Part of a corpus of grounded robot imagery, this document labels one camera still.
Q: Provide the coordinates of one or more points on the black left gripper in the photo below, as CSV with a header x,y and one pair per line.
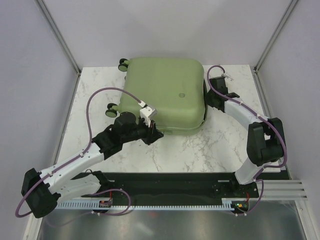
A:
x,y
153,134

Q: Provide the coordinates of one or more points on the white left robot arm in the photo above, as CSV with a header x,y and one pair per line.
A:
x,y
44,190

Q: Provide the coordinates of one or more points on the green hard-shell suitcase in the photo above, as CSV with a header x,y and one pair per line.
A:
x,y
175,87

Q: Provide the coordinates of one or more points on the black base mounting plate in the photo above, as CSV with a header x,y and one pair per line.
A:
x,y
171,188

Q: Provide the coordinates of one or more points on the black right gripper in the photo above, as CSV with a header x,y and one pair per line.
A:
x,y
208,100

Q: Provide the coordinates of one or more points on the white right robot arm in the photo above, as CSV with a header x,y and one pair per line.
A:
x,y
265,136

